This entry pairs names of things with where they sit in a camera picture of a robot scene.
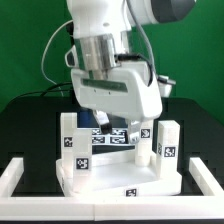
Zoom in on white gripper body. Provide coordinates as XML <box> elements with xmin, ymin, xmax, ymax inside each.
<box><xmin>71</xmin><ymin>61</ymin><xmax>162</xmax><ymax>122</ymax></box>

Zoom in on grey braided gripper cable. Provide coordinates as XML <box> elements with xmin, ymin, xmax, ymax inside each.
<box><xmin>124</xmin><ymin>0</ymin><xmax>158</xmax><ymax>86</ymax></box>

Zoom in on grey camera cable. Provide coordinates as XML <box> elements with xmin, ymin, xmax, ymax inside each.
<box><xmin>40</xmin><ymin>19</ymin><xmax>75</xmax><ymax>86</ymax></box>

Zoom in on white desk top panel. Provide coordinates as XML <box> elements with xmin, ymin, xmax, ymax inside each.
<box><xmin>56</xmin><ymin>150</ymin><xmax>182</xmax><ymax>199</ymax></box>

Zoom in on white U-shaped fence frame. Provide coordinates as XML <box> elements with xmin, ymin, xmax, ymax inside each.
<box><xmin>0</xmin><ymin>158</ymin><xmax>224</xmax><ymax>221</ymax></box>

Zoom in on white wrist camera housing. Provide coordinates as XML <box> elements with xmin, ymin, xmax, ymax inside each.
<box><xmin>65</xmin><ymin>45</ymin><xmax>79</xmax><ymax>68</ymax></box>

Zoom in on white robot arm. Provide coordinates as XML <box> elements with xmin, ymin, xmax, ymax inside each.
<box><xmin>66</xmin><ymin>0</ymin><xmax>197</xmax><ymax>144</ymax></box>

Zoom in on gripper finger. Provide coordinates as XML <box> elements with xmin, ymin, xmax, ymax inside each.
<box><xmin>93</xmin><ymin>110</ymin><xmax>112</xmax><ymax>134</ymax></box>
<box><xmin>127</xmin><ymin>120</ymin><xmax>141</xmax><ymax>144</ymax></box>

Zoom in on marker tag base plate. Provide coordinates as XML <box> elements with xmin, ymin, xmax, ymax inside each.
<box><xmin>77</xmin><ymin>126</ymin><xmax>134</xmax><ymax>146</ymax></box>

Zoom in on black cables on table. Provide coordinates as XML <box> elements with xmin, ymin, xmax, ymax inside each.
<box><xmin>6</xmin><ymin>81</ymin><xmax>76</xmax><ymax>104</ymax></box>

